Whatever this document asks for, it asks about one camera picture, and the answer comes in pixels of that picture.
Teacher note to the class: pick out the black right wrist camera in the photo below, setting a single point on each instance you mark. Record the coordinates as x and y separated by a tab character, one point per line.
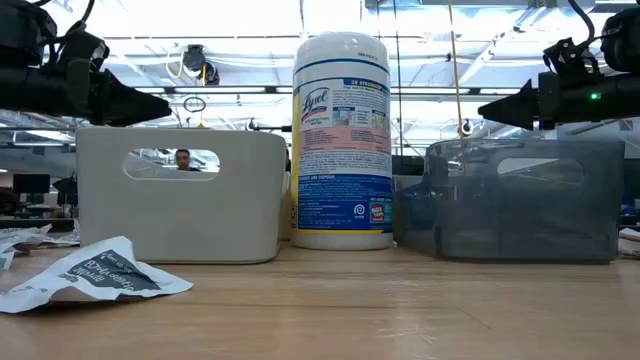
565	57

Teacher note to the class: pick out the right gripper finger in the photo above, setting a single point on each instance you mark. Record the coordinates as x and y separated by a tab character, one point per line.
515	112

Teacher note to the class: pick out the dark translucent plastic bin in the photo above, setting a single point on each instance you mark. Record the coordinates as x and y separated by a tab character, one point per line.
500	225

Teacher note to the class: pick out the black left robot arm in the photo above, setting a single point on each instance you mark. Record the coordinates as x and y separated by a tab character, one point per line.
20	25

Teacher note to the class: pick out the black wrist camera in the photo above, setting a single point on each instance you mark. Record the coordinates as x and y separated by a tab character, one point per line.
565	57
82	50

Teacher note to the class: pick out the dark computer monitor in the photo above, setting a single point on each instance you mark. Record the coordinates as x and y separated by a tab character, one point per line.
31	184

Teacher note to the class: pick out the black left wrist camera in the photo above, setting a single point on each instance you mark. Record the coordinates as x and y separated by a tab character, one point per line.
82	50

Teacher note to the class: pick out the white alcohol pad packet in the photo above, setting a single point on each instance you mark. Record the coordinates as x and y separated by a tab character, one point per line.
25	240
100	275

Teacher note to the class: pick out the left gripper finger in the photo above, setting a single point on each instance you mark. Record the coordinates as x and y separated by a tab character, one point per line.
130	107

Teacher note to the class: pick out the Lysol wipes canister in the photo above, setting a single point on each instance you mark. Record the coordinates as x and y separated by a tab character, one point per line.
342	150

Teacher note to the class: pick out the person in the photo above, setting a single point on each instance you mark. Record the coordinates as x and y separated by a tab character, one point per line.
183	159

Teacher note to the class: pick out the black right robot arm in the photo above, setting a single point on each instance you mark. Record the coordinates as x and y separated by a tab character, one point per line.
622	40

